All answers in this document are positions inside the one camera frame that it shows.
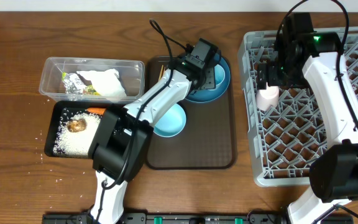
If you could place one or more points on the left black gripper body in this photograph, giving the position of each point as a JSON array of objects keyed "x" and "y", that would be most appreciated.
[{"x": 209, "y": 78}]

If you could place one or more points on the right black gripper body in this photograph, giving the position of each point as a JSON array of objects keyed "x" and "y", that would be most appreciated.
[{"x": 266, "y": 74}]

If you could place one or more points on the pink plastic cup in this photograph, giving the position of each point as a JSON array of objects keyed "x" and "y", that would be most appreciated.
[{"x": 268, "y": 98}]

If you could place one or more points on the light blue bowl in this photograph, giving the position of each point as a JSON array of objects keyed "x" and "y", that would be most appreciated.
[{"x": 171, "y": 123}]

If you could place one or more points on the white napkin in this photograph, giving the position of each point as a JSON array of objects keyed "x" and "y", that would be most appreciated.
[{"x": 106, "y": 83}]

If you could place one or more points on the orange carrot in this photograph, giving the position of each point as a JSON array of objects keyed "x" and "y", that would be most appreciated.
[{"x": 99, "y": 111}]

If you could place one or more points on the foil and yellow snack wrapper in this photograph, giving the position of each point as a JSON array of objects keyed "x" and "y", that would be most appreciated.
[{"x": 76, "y": 84}]

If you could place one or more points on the brown mushroom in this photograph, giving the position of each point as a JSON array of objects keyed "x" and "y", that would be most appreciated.
[{"x": 76, "y": 125}]

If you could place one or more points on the pile of white rice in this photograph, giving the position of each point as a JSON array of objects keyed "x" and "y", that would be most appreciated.
[{"x": 76, "y": 145}]

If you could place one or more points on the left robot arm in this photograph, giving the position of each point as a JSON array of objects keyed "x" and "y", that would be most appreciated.
[{"x": 123, "y": 136}]

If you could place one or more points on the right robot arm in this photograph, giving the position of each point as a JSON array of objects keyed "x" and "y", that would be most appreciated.
[{"x": 315, "y": 60}]

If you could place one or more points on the grey plastic dishwasher rack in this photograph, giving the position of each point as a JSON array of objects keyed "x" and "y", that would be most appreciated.
[{"x": 286, "y": 139}]

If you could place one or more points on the light blue plastic cup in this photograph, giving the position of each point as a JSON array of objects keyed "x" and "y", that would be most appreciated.
[{"x": 219, "y": 75}]

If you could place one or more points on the dark blue round plate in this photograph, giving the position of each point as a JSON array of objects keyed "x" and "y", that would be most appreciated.
[{"x": 206, "y": 96}]

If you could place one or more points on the dark brown serving tray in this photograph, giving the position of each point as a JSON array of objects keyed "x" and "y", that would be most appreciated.
[{"x": 208, "y": 140}]

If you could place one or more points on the clear plastic bin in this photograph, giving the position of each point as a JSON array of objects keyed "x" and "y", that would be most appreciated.
[{"x": 131, "y": 76}]

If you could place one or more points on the black plastic tray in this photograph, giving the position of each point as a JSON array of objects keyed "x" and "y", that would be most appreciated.
[{"x": 62, "y": 111}]

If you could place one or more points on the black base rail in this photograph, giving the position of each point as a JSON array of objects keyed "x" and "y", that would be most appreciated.
[{"x": 142, "y": 218}]

